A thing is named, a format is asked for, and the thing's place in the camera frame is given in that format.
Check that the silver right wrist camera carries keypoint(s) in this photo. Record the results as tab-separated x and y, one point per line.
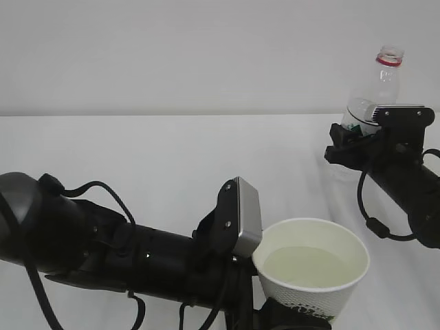
379	116

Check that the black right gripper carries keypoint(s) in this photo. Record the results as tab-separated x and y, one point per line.
389	149

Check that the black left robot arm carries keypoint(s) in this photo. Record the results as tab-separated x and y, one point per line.
57	234

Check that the clear water bottle red label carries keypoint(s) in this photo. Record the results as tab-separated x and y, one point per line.
378	84

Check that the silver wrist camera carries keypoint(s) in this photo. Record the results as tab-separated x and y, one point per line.
379	116
250	230

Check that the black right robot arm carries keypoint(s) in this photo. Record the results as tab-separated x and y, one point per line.
418	197

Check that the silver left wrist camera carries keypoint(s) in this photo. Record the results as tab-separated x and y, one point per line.
250	230

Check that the white paper cup green logo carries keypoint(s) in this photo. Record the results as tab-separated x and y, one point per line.
310	265

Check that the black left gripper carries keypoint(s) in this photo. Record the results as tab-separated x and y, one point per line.
229	276

